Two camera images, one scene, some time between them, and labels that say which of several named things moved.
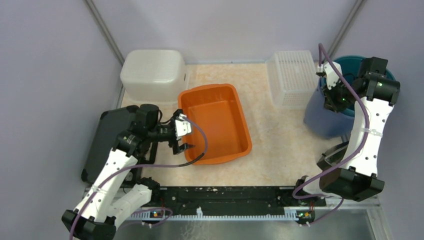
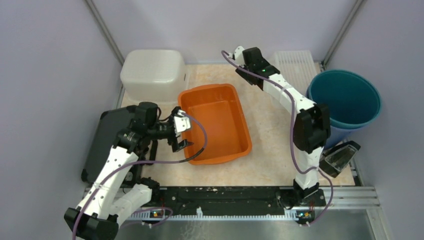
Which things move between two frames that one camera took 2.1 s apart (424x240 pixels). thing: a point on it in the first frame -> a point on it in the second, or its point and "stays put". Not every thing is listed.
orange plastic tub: x=219 y=108 stays put
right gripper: x=330 y=102 -> x=243 y=74
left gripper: x=177 y=149 stays put
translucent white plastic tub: x=154 y=76 stays put
